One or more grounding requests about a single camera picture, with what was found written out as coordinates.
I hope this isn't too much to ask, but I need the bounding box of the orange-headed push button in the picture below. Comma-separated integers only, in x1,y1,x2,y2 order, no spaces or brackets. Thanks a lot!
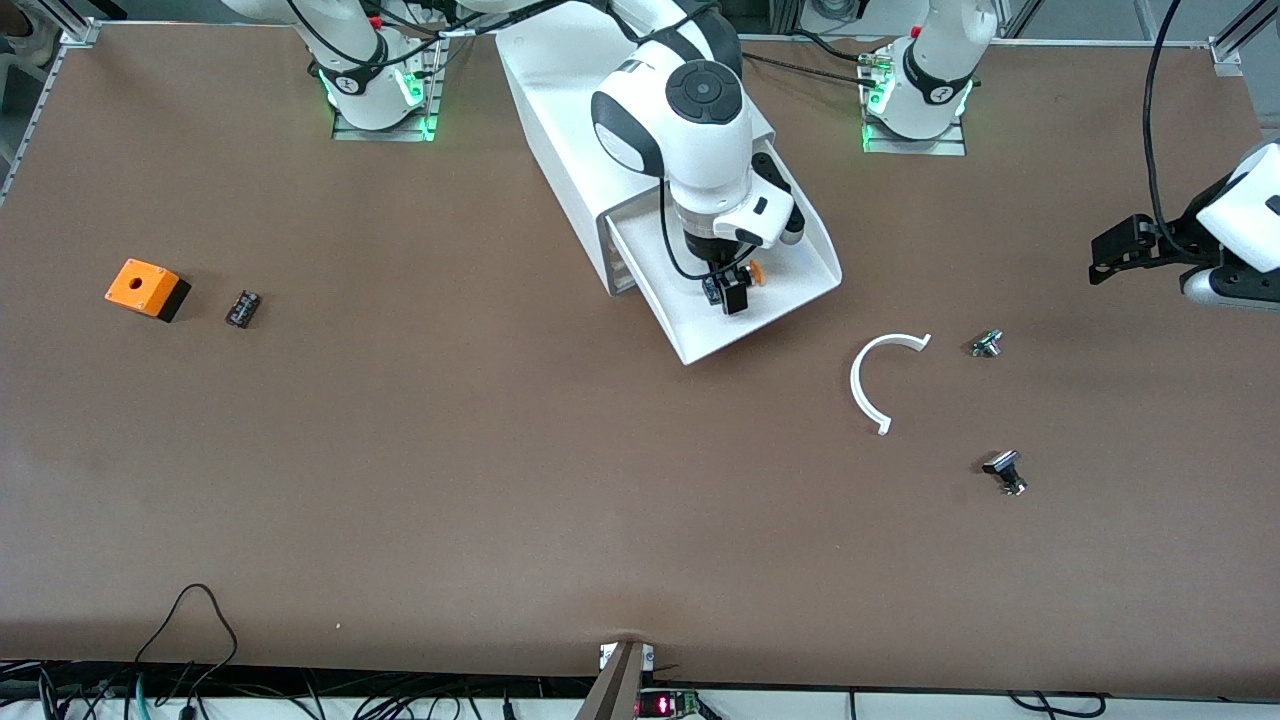
704,260,768,308

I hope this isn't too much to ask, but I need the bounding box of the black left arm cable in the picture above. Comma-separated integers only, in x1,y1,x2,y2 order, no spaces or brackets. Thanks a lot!
1142,0,1217,264

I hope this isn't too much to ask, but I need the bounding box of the aluminium table frame rail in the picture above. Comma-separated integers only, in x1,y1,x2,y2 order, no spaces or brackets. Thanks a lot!
0,0,103,206

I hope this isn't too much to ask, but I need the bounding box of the thin black looped cable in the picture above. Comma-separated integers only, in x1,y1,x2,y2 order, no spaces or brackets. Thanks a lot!
134,583,239,693

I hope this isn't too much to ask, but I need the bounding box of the black device red display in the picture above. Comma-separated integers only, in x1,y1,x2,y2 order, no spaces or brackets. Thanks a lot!
638,688,703,720

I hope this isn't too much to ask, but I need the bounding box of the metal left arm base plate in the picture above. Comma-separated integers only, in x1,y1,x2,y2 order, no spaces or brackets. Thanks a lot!
860,50,969,157

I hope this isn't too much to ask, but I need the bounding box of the orange button box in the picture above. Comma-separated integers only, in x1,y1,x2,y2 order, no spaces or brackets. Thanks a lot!
104,258,192,323

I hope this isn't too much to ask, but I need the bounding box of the grey camera mount strut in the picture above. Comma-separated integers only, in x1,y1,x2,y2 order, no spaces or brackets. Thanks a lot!
574,640,657,720

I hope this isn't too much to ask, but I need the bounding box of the white semicircular plastic clip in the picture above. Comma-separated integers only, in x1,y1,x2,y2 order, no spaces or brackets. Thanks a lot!
850,332,933,437

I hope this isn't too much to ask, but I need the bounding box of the aluminium frame corner profile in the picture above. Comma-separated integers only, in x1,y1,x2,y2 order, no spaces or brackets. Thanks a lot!
1208,0,1280,78

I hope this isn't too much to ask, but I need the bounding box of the black square push button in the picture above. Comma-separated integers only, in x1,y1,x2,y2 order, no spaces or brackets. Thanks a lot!
981,450,1029,498

